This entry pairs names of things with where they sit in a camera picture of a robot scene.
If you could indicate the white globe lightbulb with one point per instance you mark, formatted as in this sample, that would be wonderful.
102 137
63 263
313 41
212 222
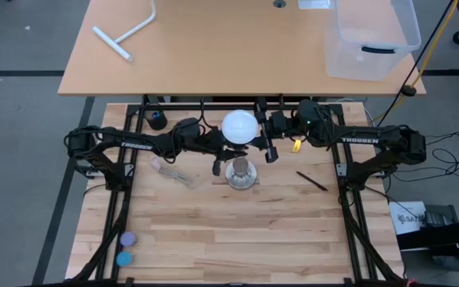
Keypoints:
240 126

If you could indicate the clear plastic storage bin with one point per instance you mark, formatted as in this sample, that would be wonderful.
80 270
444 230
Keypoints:
373 24

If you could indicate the black aluminium table frame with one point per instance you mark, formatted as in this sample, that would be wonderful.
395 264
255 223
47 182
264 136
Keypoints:
346 211

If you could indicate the silver table lamp base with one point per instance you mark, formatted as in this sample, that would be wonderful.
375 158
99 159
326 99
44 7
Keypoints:
241 175

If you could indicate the black pen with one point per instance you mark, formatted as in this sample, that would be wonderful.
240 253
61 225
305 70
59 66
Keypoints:
311 180

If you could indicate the white T-base tube lamp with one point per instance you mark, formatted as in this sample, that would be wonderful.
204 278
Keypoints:
112 44

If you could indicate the white label strip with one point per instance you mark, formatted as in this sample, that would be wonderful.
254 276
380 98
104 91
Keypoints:
313 3

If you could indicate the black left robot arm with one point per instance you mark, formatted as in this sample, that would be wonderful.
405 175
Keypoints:
138 145

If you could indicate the light wooden desk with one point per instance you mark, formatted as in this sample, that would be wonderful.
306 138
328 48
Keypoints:
213 48

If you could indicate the black metal beam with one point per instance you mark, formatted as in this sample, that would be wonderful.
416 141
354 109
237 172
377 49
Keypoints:
440 239

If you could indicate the white printed box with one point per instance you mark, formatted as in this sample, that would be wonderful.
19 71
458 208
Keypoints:
406 215

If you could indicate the black cylinder cup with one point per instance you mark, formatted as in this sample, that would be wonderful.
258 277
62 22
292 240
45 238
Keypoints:
156 120

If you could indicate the purple round cap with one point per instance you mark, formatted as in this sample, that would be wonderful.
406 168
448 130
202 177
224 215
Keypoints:
127 239

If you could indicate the round desk grommet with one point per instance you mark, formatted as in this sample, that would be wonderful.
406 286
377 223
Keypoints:
279 3

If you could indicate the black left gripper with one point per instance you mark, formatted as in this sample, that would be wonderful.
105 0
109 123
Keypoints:
213 142

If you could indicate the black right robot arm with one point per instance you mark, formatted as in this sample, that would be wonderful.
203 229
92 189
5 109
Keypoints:
363 139

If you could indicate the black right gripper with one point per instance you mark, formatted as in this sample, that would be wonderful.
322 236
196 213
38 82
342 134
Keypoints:
277 124

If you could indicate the blue round cap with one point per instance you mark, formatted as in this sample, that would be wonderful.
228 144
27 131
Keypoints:
124 259

